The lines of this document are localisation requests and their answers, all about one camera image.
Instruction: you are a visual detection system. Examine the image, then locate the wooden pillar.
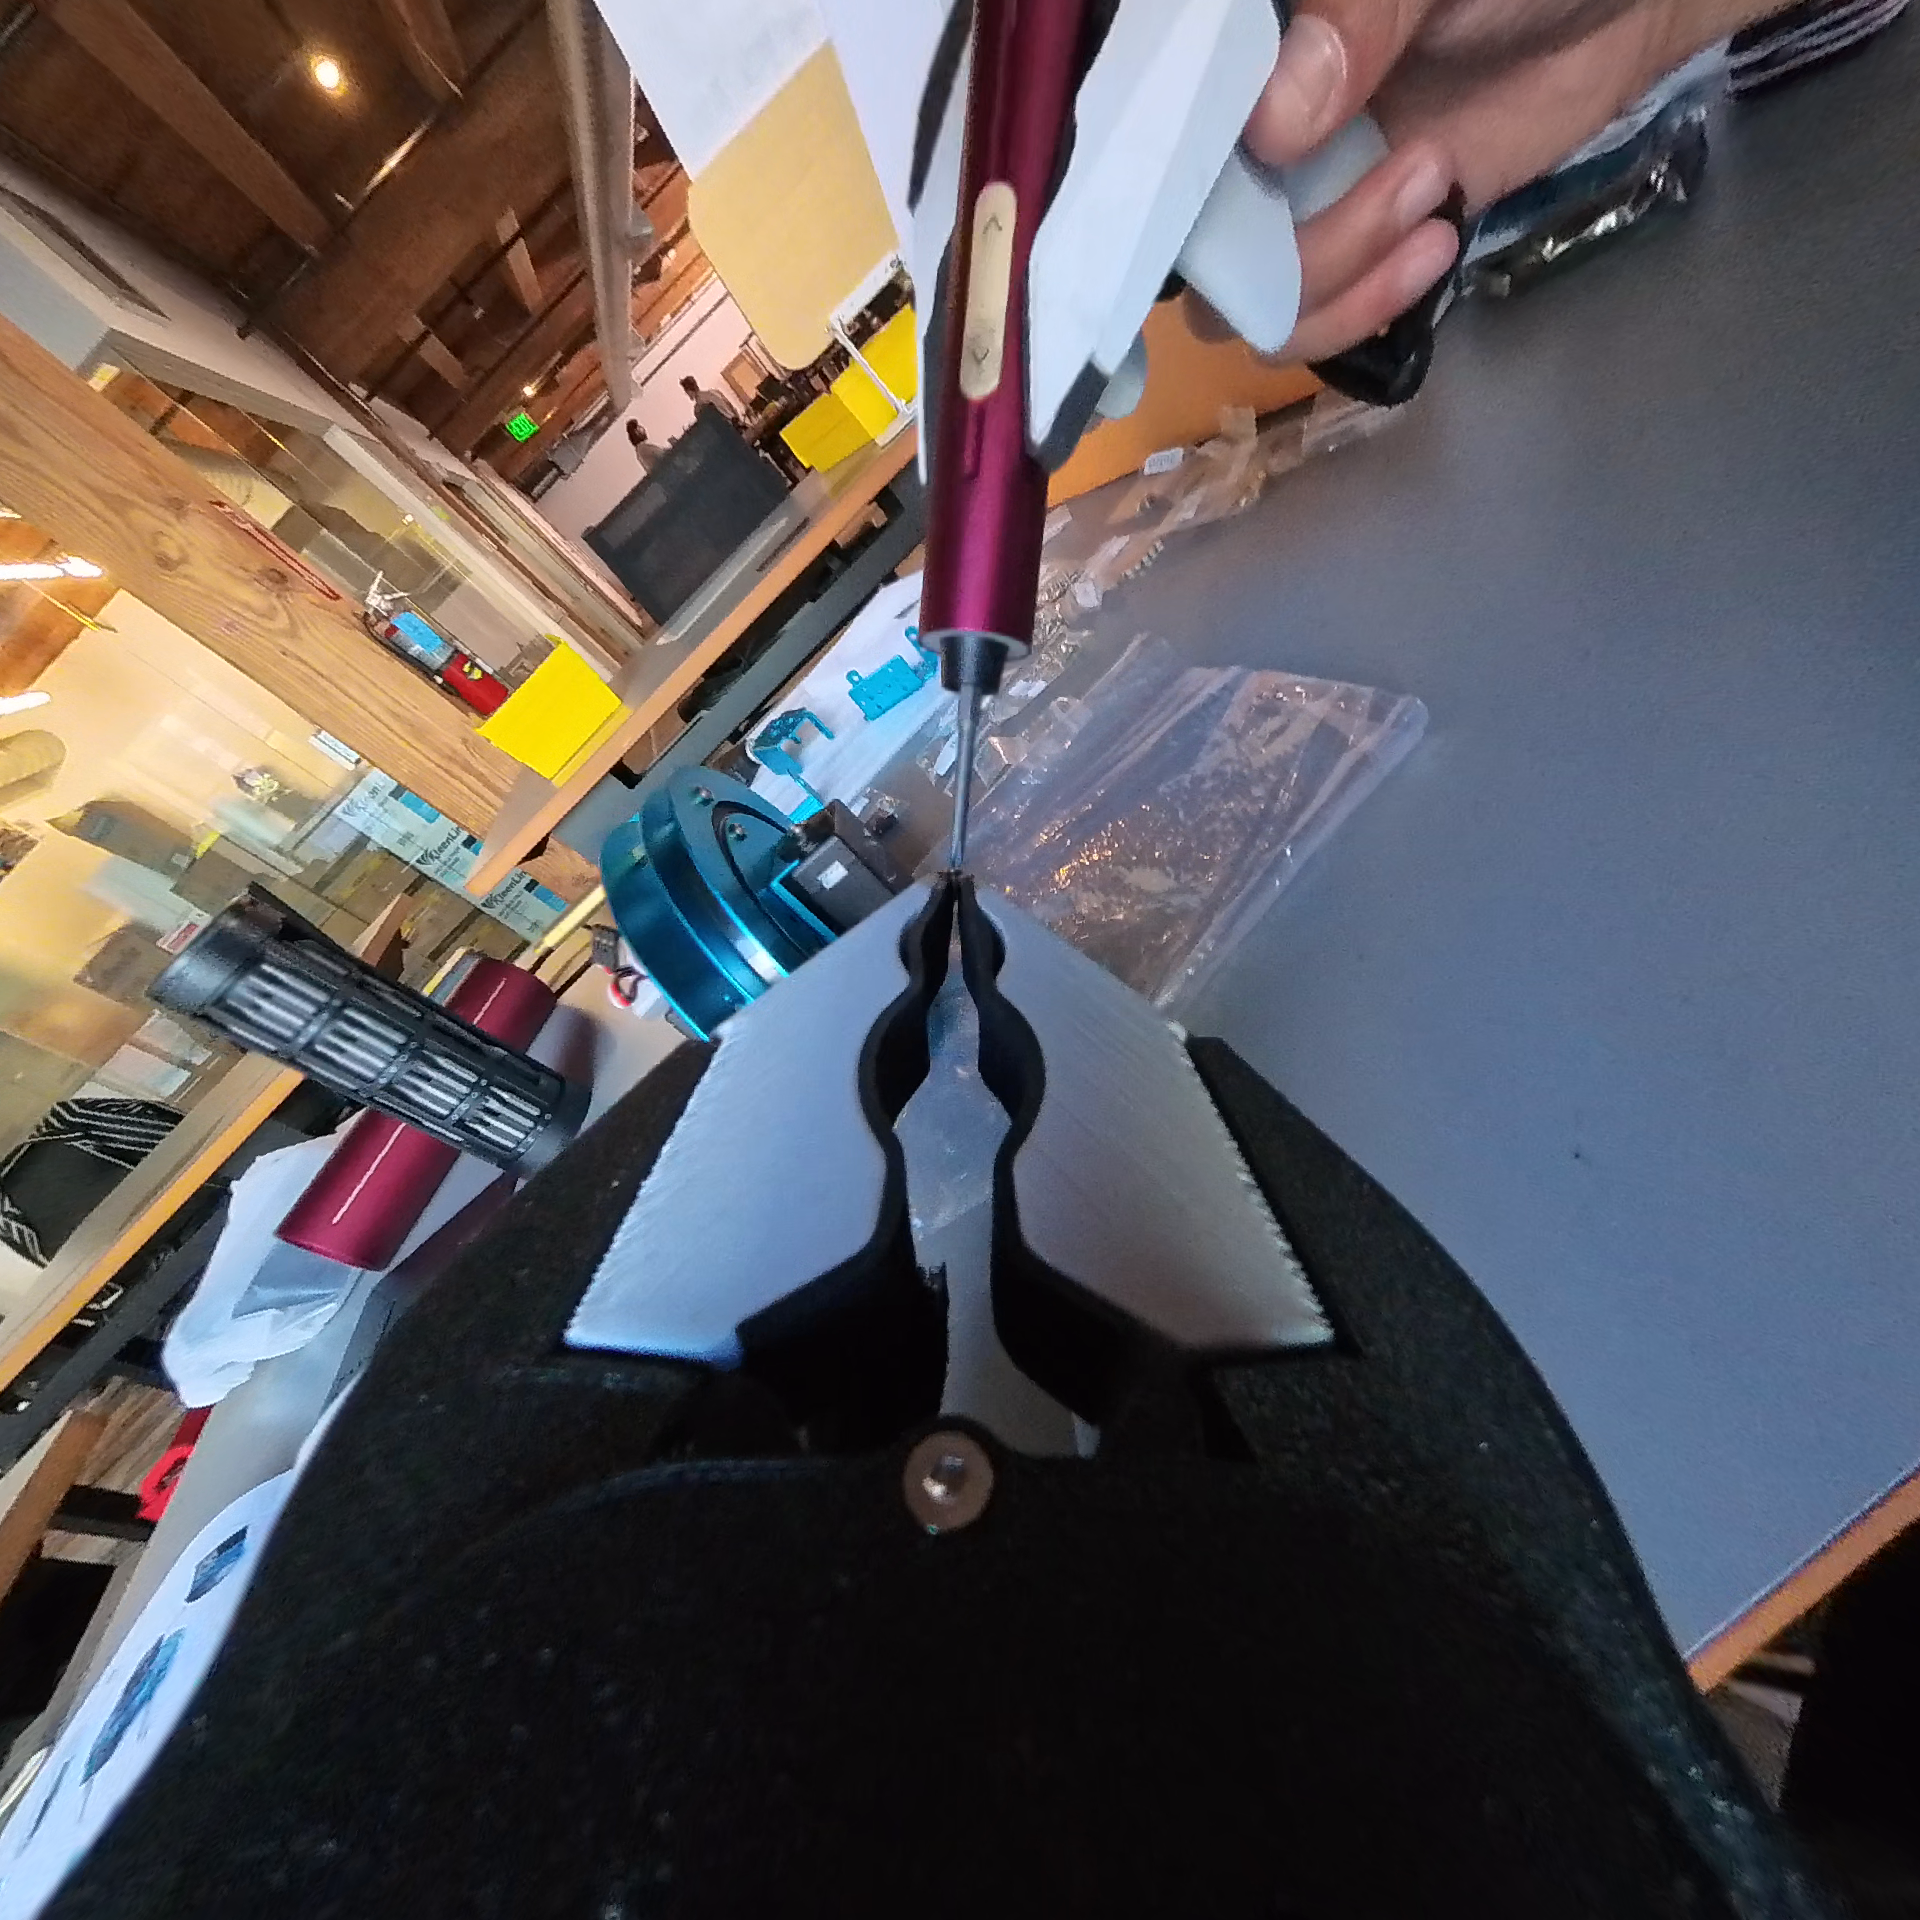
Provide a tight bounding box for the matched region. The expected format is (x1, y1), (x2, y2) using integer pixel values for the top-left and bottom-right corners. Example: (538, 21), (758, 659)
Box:
(0, 311), (603, 902)

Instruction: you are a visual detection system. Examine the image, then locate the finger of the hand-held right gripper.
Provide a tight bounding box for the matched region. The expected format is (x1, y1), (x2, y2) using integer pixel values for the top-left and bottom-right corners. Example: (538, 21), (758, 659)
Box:
(900, 0), (981, 290)
(1028, 0), (1290, 461)

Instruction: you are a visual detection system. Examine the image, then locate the wood-edged grey desk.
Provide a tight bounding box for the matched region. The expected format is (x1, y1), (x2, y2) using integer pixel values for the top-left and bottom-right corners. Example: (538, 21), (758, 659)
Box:
(0, 435), (932, 1395)

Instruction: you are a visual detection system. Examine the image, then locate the yellow plastic bin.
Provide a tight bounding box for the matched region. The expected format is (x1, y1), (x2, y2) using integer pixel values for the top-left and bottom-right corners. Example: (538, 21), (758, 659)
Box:
(477, 639), (632, 788)
(784, 301), (919, 468)

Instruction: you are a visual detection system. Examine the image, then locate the black screwdriver bit holder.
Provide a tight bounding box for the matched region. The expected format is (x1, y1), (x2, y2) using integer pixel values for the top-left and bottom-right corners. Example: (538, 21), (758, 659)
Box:
(148, 882), (570, 1177)

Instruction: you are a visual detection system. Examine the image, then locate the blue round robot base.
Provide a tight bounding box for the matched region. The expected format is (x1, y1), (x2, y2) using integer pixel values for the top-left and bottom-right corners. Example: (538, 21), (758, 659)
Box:
(603, 766), (902, 1045)

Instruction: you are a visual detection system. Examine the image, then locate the clear plastic bag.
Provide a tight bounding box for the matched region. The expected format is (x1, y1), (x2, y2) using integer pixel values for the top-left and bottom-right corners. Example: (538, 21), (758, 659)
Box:
(956, 645), (1425, 1019)

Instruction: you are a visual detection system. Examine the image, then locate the red cylindrical case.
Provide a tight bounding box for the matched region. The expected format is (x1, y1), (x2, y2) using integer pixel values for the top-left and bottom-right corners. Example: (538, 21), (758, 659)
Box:
(281, 955), (559, 1268)

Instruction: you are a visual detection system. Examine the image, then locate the gold rounded board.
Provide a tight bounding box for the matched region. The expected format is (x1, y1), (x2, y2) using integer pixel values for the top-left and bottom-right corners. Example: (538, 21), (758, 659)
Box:
(687, 46), (902, 377)

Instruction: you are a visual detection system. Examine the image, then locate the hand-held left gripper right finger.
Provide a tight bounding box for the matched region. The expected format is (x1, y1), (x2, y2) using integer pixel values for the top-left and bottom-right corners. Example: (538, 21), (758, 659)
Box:
(956, 877), (1340, 1456)

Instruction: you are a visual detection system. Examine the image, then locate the blank white card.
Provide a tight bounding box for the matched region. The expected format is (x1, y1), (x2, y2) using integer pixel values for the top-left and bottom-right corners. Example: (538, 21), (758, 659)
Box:
(593, 0), (902, 173)

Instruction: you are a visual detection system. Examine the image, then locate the group of blue metal brackets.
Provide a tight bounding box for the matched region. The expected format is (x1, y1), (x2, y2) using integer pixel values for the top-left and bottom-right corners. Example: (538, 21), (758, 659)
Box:
(752, 656), (927, 783)

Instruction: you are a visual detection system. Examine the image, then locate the white and orange open box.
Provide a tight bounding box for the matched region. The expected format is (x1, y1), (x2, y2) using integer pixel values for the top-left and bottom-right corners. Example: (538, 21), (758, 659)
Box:
(1045, 353), (1327, 515)

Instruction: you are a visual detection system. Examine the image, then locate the white foam sheet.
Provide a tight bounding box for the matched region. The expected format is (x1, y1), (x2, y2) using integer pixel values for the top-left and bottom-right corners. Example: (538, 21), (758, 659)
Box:
(741, 576), (994, 813)

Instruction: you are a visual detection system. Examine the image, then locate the crumpled white plastic wrap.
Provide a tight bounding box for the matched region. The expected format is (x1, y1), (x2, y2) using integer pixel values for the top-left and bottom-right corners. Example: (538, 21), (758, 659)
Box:
(162, 1139), (393, 1404)

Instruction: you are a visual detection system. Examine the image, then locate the red electric screwdriver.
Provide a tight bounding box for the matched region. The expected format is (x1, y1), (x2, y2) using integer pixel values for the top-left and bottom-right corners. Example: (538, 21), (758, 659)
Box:
(915, 0), (1062, 877)

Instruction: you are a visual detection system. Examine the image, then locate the person's right hand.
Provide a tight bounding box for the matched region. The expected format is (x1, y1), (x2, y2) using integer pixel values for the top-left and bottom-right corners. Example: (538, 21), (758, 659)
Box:
(1248, 0), (1757, 372)

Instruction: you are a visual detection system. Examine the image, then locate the stack of cardboard boxes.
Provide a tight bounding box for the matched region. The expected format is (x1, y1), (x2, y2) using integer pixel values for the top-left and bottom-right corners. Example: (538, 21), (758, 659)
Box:
(0, 750), (584, 1051)

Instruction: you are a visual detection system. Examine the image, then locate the printed assembly instruction sheet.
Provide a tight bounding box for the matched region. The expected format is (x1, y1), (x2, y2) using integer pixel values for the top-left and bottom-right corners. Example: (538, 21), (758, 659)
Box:
(0, 1475), (290, 1863)

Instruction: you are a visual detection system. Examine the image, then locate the silver duct with capped end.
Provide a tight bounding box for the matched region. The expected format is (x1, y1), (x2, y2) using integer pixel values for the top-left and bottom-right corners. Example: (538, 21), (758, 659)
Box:
(549, 0), (663, 416)

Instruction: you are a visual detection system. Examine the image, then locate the red fire extinguisher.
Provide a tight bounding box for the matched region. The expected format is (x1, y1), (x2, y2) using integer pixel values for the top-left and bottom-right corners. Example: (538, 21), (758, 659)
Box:
(377, 602), (513, 708)

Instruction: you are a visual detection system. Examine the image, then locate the striped jacket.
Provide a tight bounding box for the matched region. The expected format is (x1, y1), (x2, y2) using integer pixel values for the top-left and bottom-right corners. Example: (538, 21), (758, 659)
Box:
(0, 1095), (188, 1267)

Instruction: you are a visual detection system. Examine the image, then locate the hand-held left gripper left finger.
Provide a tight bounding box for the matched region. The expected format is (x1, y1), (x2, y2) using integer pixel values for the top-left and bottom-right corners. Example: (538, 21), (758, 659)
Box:
(563, 877), (952, 1450)

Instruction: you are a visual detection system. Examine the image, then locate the bag of dark hardware parts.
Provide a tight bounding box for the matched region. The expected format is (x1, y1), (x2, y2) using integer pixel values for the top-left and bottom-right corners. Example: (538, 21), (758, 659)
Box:
(1461, 113), (1711, 292)

